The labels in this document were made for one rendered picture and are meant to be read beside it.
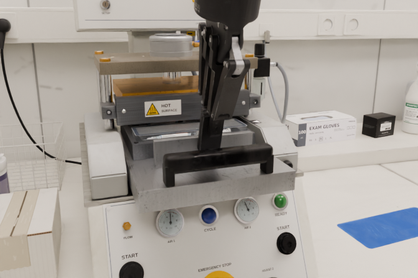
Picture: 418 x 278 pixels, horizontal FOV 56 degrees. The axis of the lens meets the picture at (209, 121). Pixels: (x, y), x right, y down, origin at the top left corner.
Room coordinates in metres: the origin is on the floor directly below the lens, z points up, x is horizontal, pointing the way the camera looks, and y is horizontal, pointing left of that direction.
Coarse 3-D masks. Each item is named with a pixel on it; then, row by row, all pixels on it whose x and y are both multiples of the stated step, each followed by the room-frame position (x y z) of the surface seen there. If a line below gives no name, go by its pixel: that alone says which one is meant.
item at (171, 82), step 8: (168, 72) 0.71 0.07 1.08; (176, 72) 0.72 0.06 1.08; (120, 80) 0.76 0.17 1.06; (128, 80) 0.76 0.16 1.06; (136, 80) 0.76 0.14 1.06; (144, 80) 0.76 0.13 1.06; (152, 80) 0.76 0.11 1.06; (160, 80) 0.76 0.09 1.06; (168, 80) 0.71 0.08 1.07; (176, 80) 0.72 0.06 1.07; (184, 80) 0.76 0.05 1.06; (192, 80) 0.76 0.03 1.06; (120, 88) 0.67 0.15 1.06; (128, 88) 0.67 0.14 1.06; (136, 88) 0.67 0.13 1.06; (144, 88) 0.67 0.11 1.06; (152, 88) 0.67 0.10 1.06; (160, 88) 0.67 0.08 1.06; (168, 88) 0.67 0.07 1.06; (176, 88) 0.67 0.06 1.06; (184, 88) 0.67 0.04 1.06; (192, 88) 0.67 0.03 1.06
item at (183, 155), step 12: (252, 144) 0.50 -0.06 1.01; (264, 144) 0.50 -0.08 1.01; (168, 156) 0.46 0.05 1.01; (180, 156) 0.46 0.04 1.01; (192, 156) 0.46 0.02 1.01; (204, 156) 0.47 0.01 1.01; (216, 156) 0.47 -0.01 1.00; (228, 156) 0.48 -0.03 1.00; (240, 156) 0.48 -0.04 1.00; (252, 156) 0.49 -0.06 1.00; (264, 156) 0.49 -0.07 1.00; (168, 168) 0.45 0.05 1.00; (180, 168) 0.46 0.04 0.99; (192, 168) 0.46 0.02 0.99; (204, 168) 0.47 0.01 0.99; (216, 168) 0.47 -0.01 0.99; (264, 168) 0.50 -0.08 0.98; (168, 180) 0.45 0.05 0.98
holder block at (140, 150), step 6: (120, 126) 0.70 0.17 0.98; (126, 126) 0.65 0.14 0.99; (126, 132) 0.61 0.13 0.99; (126, 138) 0.61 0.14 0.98; (132, 138) 0.58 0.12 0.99; (126, 144) 0.62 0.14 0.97; (132, 144) 0.55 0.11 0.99; (138, 144) 0.55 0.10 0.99; (144, 144) 0.55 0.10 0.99; (150, 144) 0.56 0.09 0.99; (132, 150) 0.55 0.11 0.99; (138, 150) 0.55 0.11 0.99; (144, 150) 0.55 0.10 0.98; (150, 150) 0.56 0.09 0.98; (132, 156) 0.55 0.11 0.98; (138, 156) 0.55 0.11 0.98; (144, 156) 0.55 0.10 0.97; (150, 156) 0.56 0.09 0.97
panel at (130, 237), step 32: (288, 192) 0.58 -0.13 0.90; (128, 224) 0.48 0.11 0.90; (192, 224) 0.52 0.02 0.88; (224, 224) 0.53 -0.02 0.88; (256, 224) 0.54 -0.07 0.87; (288, 224) 0.56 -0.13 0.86; (128, 256) 0.47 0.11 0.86; (160, 256) 0.49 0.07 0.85; (192, 256) 0.50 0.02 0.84; (224, 256) 0.51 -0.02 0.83; (256, 256) 0.52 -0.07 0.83; (288, 256) 0.53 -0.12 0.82
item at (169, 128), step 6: (228, 120) 0.66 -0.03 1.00; (234, 120) 0.66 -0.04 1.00; (138, 126) 0.62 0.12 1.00; (144, 126) 0.62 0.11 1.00; (150, 126) 0.62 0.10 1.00; (156, 126) 0.62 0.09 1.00; (162, 126) 0.62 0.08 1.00; (168, 126) 0.62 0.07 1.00; (174, 126) 0.62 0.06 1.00; (180, 126) 0.62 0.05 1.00; (186, 126) 0.62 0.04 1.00; (192, 126) 0.62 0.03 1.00; (198, 126) 0.62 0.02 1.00; (228, 126) 0.62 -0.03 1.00; (234, 126) 0.62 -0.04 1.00; (138, 132) 0.58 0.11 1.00; (144, 132) 0.58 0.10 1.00; (150, 132) 0.58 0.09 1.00; (156, 132) 0.58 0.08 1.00; (162, 132) 0.58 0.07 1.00; (168, 132) 0.58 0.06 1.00
